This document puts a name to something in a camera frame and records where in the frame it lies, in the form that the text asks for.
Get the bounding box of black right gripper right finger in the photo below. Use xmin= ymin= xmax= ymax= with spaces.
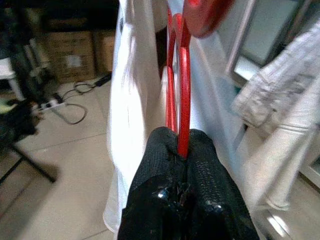
xmin=184 ymin=128 xmax=261 ymax=240

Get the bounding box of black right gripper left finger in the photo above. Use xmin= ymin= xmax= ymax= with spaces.
xmin=117 ymin=126 xmax=186 ymax=240

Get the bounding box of red plastic hanger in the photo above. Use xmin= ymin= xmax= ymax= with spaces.
xmin=159 ymin=0 xmax=236 ymax=161

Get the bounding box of white shirt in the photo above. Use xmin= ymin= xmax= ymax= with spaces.
xmin=102 ymin=0 xmax=251 ymax=232

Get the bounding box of black power adapter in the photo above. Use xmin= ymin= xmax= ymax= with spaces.
xmin=93 ymin=73 xmax=112 ymax=88

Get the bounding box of white denim jacket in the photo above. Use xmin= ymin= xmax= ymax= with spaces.
xmin=231 ymin=24 xmax=320 ymax=211

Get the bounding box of white power strip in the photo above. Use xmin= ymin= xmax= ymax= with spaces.
xmin=39 ymin=98 xmax=67 ymax=111

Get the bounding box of brown cardboard box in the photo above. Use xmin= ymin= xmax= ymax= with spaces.
xmin=46 ymin=31 xmax=96 ymax=83
xmin=93 ymin=29 xmax=117 ymax=76

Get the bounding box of black folding chair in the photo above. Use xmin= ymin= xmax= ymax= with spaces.
xmin=0 ymin=99 xmax=58 ymax=186

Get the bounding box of white framed glass door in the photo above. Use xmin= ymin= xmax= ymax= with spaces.
xmin=226 ymin=0 xmax=305 ymax=86

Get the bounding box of small white table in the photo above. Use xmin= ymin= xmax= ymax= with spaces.
xmin=0 ymin=58 xmax=23 ymax=101

